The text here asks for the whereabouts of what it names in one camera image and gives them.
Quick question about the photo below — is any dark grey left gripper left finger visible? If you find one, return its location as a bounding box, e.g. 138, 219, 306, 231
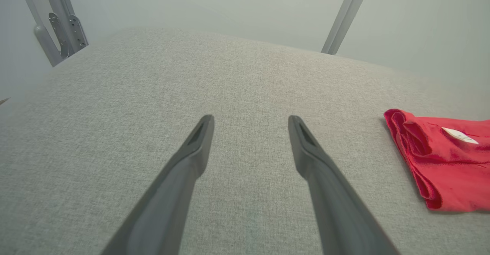
100, 114, 215, 255

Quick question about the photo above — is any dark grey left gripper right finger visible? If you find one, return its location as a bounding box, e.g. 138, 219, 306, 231
288, 115, 401, 255

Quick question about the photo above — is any folded plain red garment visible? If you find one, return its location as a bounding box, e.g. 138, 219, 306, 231
384, 109, 490, 213

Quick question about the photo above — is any grey metal partition post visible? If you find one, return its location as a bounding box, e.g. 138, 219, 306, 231
321, 0, 374, 55

